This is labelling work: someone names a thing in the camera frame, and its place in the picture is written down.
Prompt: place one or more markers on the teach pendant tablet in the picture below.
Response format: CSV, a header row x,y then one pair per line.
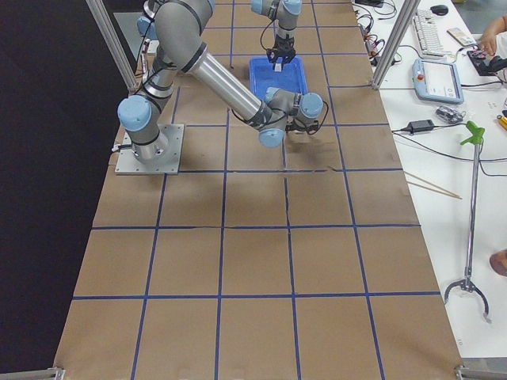
x,y
437,81

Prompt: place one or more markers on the aluminium frame post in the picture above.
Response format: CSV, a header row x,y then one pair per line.
x,y
401,24

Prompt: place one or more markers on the smartphone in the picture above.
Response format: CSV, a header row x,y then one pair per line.
x,y
461,37

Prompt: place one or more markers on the white keyboard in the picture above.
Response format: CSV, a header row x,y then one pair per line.
x,y
426,31

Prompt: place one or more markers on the wooden chopstick pair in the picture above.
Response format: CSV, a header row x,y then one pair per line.
x,y
417,181

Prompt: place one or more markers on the black computer mouse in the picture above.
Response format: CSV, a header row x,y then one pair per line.
x,y
439,10

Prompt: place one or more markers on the black power adapter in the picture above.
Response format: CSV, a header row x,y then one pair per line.
x,y
419,126

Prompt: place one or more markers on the brown paper table cover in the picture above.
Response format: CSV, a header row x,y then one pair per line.
x,y
305,261

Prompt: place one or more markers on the green handled reacher grabber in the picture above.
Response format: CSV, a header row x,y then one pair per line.
x,y
466,283

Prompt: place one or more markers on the person hand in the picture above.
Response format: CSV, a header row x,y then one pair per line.
x,y
488,43

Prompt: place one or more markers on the blue plastic tray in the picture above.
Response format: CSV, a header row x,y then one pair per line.
x,y
262,76

